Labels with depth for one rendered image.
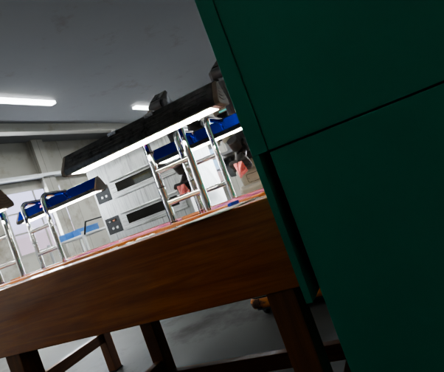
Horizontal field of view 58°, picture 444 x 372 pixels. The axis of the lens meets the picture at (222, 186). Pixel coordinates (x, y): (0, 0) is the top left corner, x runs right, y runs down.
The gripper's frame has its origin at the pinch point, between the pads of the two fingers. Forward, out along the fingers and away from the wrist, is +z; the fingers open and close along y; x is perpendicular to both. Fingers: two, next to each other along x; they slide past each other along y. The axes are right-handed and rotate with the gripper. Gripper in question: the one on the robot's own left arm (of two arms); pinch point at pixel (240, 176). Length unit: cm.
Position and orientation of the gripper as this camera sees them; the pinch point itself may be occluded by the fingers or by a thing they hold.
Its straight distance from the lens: 193.2
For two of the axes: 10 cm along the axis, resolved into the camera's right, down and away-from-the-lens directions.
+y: 8.6, -3.3, -3.9
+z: -0.5, 7.0, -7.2
